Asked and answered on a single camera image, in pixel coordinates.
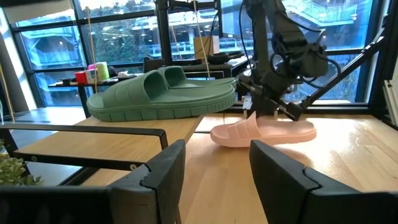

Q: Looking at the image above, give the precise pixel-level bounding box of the white metal bracket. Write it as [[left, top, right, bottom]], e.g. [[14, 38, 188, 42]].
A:
[[382, 78, 398, 127]]

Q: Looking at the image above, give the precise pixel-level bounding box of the pink rubber slide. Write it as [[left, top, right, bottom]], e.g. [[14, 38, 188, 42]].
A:
[[210, 111, 318, 149]]

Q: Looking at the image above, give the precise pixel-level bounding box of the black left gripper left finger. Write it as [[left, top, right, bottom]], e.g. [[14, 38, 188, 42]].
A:
[[108, 139, 187, 224]]

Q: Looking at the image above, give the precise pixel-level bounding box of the black metal rig frame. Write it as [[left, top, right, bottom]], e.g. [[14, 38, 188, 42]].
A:
[[299, 0, 398, 129]]

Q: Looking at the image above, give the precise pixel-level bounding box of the green plant in black pot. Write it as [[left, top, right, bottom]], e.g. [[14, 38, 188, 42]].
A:
[[0, 139, 45, 187]]

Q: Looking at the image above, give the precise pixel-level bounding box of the red cup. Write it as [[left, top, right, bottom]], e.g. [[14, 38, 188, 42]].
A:
[[74, 70, 89, 86]]

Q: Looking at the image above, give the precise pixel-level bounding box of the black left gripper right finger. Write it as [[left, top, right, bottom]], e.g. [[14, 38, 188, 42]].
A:
[[249, 139, 398, 224]]

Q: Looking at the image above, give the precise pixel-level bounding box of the small white box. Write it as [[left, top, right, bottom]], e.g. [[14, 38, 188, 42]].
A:
[[85, 69, 99, 85]]

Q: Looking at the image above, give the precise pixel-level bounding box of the wooden shelf black metal frame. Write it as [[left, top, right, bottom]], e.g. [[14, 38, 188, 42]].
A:
[[0, 113, 205, 187]]

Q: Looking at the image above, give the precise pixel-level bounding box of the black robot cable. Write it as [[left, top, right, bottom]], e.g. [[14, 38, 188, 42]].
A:
[[238, 0, 254, 68]]

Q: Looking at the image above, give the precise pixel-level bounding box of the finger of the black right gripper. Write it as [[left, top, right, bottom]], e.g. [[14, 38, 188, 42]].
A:
[[243, 92, 256, 113], [257, 96, 277, 119]]

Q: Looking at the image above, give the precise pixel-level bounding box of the brown cardboard box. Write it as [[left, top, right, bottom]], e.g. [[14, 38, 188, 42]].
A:
[[193, 35, 220, 60]]

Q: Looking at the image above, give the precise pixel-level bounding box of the black office chair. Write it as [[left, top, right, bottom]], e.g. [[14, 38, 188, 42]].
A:
[[142, 55, 166, 73]]

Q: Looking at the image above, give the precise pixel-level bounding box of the green rubber slide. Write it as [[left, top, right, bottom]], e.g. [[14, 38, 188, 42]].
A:
[[157, 65, 238, 91], [86, 69, 237, 123]]

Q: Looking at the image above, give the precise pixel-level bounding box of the yellow hanging rope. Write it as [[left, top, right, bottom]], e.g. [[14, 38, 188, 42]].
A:
[[170, 24, 183, 60], [85, 6, 99, 94], [0, 64, 16, 123], [192, 0, 212, 79]]

